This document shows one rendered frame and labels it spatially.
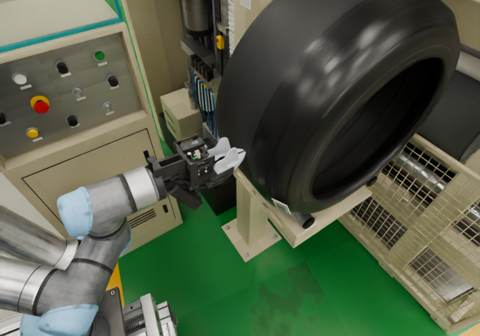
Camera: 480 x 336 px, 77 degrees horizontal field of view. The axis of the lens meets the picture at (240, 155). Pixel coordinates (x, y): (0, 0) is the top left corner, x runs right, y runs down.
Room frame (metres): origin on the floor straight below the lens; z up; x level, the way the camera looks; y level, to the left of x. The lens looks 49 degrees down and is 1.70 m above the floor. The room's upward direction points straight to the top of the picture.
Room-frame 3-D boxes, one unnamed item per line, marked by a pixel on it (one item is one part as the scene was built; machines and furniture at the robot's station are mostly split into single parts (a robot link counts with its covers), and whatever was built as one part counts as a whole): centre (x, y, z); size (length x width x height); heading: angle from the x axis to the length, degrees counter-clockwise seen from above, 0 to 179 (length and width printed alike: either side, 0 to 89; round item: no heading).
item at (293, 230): (0.59, -0.11, 0.83); 0.36 x 0.09 x 0.06; 33
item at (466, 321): (0.65, -0.63, 0.65); 0.90 x 0.02 x 0.70; 33
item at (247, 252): (0.87, -0.07, 0.01); 0.27 x 0.27 x 0.02; 33
